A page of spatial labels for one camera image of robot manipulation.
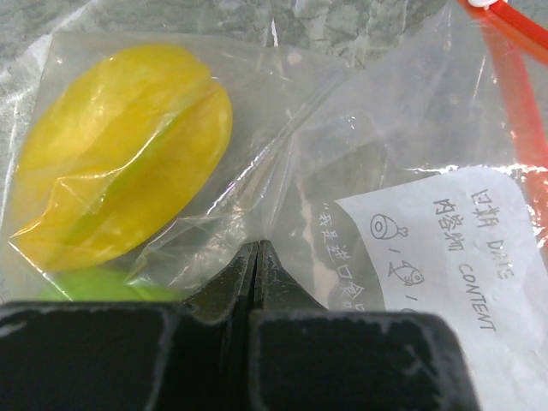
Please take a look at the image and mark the zip bag with fruit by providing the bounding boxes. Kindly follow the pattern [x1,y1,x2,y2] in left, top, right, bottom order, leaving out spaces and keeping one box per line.
[1,1,547,390]

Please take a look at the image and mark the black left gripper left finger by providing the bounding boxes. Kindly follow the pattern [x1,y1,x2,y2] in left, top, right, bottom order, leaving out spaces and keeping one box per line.
[1,243,259,410]

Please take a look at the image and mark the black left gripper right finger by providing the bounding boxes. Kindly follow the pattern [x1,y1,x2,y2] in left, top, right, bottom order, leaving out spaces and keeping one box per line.
[252,241,471,410]

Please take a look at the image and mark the green fake fruit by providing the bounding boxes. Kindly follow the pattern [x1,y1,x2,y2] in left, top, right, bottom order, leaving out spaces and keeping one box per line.
[36,267,183,301]

